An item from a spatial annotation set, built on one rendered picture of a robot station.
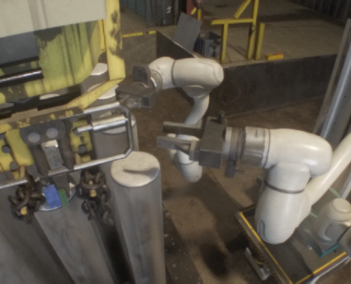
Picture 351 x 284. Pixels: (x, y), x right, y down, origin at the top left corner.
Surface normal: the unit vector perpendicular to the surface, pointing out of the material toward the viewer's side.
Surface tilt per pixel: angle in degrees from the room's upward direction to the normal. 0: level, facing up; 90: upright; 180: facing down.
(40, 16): 90
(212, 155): 90
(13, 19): 90
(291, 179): 73
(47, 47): 90
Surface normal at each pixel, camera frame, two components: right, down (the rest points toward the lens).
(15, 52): 0.38, 0.58
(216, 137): 0.00, -0.78
